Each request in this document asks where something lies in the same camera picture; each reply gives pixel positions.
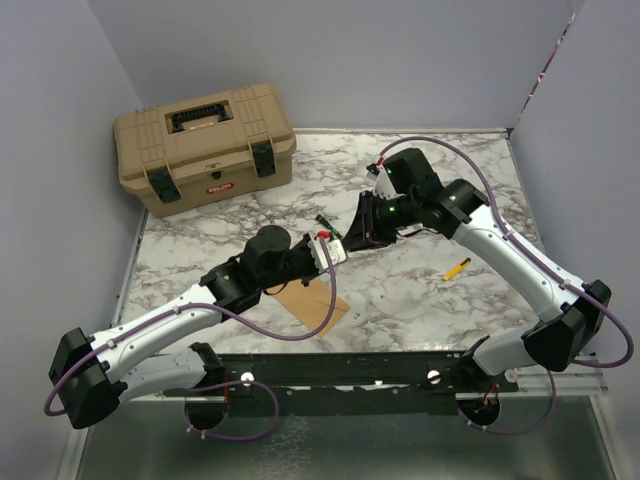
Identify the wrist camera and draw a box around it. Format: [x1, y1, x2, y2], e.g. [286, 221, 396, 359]
[308, 230, 348, 272]
[366, 157, 399, 200]

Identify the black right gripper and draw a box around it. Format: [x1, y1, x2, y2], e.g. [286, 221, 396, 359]
[342, 190, 418, 253]

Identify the tan plastic toolbox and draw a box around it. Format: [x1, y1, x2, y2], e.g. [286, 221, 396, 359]
[114, 83, 297, 218]

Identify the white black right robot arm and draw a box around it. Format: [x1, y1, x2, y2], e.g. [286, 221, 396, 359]
[342, 148, 612, 391]

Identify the green black glue pen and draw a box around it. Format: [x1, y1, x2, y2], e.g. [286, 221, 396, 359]
[315, 214, 342, 239]

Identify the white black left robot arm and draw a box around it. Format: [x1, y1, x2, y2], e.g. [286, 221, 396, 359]
[44, 225, 347, 429]

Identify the yellow black utility knife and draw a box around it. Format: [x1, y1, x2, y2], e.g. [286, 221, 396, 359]
[443, 257, 471, 281]

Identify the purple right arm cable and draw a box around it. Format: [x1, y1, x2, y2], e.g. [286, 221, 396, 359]
[377, 135, 634, 436]

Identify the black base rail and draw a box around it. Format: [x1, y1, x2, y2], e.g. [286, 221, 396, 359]
[165, 348, 518, 428]

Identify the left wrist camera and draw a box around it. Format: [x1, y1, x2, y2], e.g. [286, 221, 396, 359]
[308, 230, 348, 272]

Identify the brown paper envelope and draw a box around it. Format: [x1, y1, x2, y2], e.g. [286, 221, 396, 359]
[275, 279, 331, 330]

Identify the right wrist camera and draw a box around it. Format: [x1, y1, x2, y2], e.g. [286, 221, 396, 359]
[366, 157, 399, 200]

